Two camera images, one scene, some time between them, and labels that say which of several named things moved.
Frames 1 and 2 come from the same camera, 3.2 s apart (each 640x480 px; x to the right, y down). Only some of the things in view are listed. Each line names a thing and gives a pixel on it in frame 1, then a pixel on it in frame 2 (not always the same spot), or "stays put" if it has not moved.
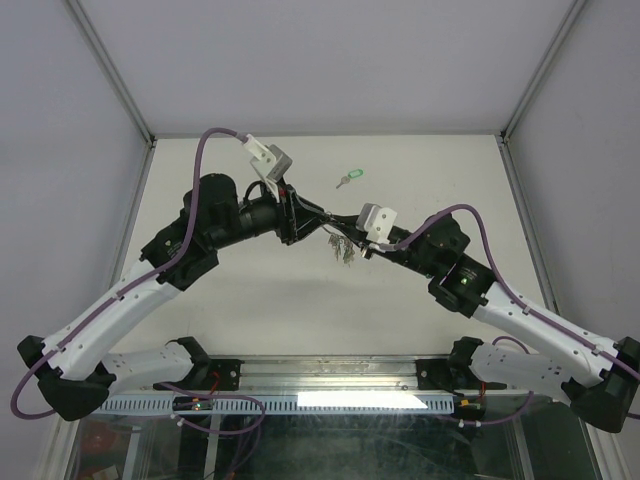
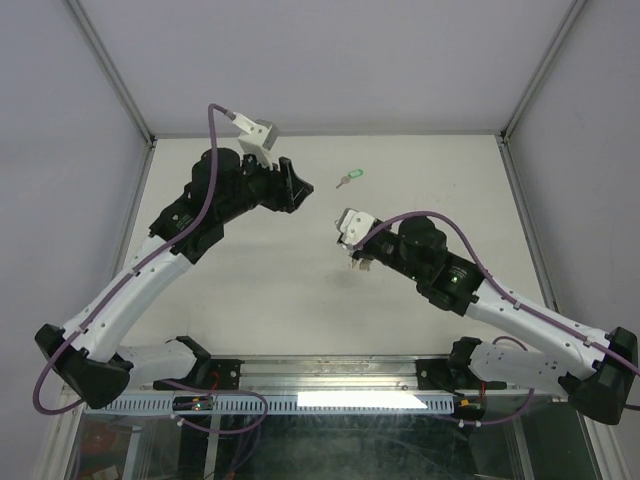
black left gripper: (298, 217) to (282, 198)
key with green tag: (351, 175) stays put
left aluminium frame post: (111, 69) stays put
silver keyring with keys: (343, 247) to (361, 263)
